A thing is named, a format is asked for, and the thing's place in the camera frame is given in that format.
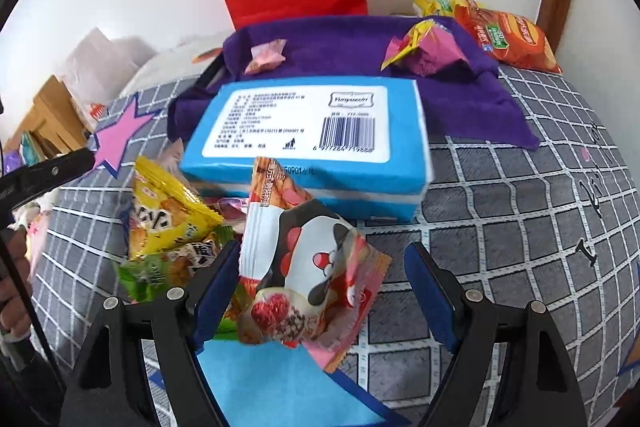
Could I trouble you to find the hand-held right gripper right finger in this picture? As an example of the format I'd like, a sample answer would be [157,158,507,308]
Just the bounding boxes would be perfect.
[403,241,587,427]

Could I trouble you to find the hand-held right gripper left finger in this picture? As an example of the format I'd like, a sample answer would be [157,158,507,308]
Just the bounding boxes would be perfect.
[60,238,242,427]

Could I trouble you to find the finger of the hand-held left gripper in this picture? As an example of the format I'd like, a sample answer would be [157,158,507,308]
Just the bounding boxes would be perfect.
[0,147,97,210]

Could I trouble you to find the green snack packet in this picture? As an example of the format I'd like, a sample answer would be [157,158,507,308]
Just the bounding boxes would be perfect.
[116,227,237,304]

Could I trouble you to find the panda print snack packet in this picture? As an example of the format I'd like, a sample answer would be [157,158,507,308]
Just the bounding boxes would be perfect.
[236,156,392,374]

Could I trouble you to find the person's left hand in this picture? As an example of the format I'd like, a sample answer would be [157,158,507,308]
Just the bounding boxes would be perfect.
[0,227,34,344]

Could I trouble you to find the cardboard box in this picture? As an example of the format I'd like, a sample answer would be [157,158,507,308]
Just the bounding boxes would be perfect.
[7,74,94,158]

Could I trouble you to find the grey grid bedsheet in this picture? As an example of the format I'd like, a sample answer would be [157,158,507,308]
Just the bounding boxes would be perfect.
[25,62,640,427]

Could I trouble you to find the white plastic bag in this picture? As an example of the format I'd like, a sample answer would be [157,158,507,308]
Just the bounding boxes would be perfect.
[54,27,157,108]

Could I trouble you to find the blue tissue pack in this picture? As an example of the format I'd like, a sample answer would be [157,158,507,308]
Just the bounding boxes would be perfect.
[179,79,435,224]

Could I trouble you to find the black flat object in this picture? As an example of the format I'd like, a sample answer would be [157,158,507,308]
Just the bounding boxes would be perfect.
[192,54,229,94]

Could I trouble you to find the pink wrapped candy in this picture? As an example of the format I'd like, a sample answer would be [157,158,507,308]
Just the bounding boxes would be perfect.
[244,39,289,76]

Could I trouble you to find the yellow and pink snack packet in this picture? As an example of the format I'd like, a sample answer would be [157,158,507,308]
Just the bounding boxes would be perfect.
[381,19,472,78]

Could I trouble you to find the purple cloth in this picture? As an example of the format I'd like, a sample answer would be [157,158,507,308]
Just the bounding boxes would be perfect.
[167,14,541,151]

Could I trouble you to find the orange chips packet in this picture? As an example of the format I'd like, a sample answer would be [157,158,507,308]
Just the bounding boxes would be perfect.
[455,4,564,74]

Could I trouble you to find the yellow chips packet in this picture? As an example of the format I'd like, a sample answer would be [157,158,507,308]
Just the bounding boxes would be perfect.
[413,0,484,19]

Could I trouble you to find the black cable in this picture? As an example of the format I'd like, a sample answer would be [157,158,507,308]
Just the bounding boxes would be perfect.
[0,229,68,408]

